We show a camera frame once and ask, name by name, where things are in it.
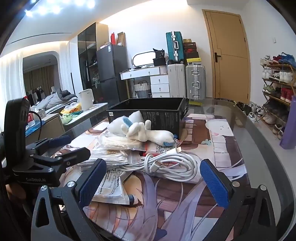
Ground white suitcase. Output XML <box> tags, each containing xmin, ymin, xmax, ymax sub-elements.
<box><xmin>167</xmin><ymin>63</ymin><xmax>187</xmax><ymax>99</ymax></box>

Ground marble top side cabinet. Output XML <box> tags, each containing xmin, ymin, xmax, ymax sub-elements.
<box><xmin>25</xmin><ymin>103</ymin><xmax>108</xmax><ymax>139</ymax></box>

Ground person's left hand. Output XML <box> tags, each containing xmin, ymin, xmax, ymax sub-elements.
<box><xmin>5</xmin><ymin>184</ymin><xmax>27</xmax><ymax>202</ymax></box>

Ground bagged cream rope coil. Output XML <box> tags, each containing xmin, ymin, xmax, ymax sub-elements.
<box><xmin>77</xmin><ymin>133</ymin><xmax>178</xmax><ymax>167</ymax></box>

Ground silver suitcase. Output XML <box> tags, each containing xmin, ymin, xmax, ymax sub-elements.
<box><xmin>185</xmin><ymin>64</ymin><xmax>206</xmax><ymax>100</ymax></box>

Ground green and yellow plastic bags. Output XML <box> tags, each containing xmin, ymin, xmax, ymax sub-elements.
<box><xmin>60</xmin><ymin>103</ymin><xmax>84</xmax><ymax>126</ymax></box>

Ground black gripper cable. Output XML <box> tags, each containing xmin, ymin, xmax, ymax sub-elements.
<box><xmin>28</xmin><ymin>111</ymin><xmax>43</xmax><ymax>141</ymax></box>

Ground purple bag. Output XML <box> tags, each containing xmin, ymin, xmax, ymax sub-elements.
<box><xmin>279</xmin><ymin>95</ymin><xmax>296</xmax><ymax>150</ymax></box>

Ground black glass wardrobe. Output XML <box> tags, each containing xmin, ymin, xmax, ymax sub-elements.
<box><xmin>77</xmin><ymin>22</ymin><xmax>109</xmax><ymax>103</ymax></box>

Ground wooden shoe rack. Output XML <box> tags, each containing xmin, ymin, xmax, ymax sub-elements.
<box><xmin>260</xmin><ymin>62</ymin><xmax>296</xmax><ymax>139</ymax></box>

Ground black bag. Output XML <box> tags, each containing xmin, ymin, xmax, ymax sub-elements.
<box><xmin>153</xmin><ymin>48</ymin><xmax>166</xmax><ymax>67</ymax></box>

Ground dark grey refrigerator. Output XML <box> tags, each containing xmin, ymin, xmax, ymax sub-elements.
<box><xmin>96</xmin><ymin>44</ymin><xmax>129</xmax><ymax>108</ymax></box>

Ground white curtain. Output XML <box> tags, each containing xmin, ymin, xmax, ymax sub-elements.
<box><xmin>0</xmin><ymin>54</ymin><xmax>23</xmax><ymax>121</ymax></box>

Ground oval mirror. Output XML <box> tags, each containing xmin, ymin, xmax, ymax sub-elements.
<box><xmin>132</xmin><ymin>52</ymin><xmax>160</xmax><ymax>68</ymax></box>

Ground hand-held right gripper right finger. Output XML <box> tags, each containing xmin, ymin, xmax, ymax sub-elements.
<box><xmin>199</xmin><ymin>159</ymin><xmax>277</xmax><ymax>241</ymax></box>

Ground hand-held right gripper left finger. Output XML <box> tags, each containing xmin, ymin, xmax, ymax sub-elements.
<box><xmin>31</xmin><ymin>158</ymin><xmax>107</xmax><ymax>241</ymax></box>

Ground white printed plastic packet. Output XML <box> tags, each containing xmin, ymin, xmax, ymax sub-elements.
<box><xmin>92</xmin><ymin>168</ymin><xmax>137</xmax><ymax>205</ymax></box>

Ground white foam padding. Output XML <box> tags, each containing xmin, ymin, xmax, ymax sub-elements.
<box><xmin>108</xmin><ymin>110</ymin><xmax>146</xmax><ymax>134</ymax></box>

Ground black shoe box red logo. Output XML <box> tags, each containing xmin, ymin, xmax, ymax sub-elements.
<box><xmin>184</xmin><ymin>42</ymin><xmax>197</xmax><ymax>54</ymax></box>

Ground teal suitcase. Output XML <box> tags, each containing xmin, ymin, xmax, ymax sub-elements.
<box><xmin>166</xmin><ymin>32</ymin><xmax>185</xmax><ymax>64</ymax></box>

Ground white charging cable coil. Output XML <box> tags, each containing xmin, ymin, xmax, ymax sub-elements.
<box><xmin>120</xmin><ymin>146</ymin><xmax>199</xmax><ymax>183</ymax></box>

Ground wicker laundry basket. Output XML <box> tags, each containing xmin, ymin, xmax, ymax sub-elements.
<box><xmin>134</xmin><ymin>81</ymin><xmax>151</xmax><ymax>98</ymax></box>

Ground group of shoes on floor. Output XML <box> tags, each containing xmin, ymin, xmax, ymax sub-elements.
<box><xmin>236</xmin><ymin>101</ymin><xmax>264</xmax><ymax>122</ymax></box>

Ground tan wooden door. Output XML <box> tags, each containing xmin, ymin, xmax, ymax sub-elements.
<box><xmin>202</xmin><ymin>9</ymin><xmax>251</xmax><ymax>105</ymax></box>

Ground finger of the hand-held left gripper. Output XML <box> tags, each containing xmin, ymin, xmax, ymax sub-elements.
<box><xmin>29</xmin><ymin>147</ymin><xmax>91</xmax><ymax>173</ymax></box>
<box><xmin>26</xmin><ymin>136</ymin><xmax>72</xmax><ymax>153</ymax></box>

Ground white electric kettle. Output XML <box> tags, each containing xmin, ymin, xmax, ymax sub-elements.
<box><xmin>79</xmin><ymin>89</ymin><xmax>95</xmax><ymax>110</ymax></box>

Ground white plush toy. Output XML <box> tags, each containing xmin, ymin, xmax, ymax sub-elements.
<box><xmin>120</xmin><ymin>117</ymin><xmax>179</xmax><ymax>146</ymax></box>

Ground bed with piled clothes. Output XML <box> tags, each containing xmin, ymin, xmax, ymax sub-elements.
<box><xmin>30</xmin><ymin>89</ymin><xmax>78</xmax><ymax>114</ymax></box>

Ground printed desk mat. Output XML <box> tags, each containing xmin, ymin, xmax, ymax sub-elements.
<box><xmin>51</xmin><ymin>113</ymin><xmax>251</xmax><ymax>241</ymax></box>

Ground white vanity desk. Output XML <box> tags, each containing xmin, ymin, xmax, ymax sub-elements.
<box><xmin>120</xmin><ymin>67</ymin><xmax>170</xmax><ymax>98</ymax></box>

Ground black cardboard box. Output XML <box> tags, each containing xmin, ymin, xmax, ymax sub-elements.
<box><xmin>106</xmin><ymin>97</ymin><xmax>189</xmax><ymax>139</ymax></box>

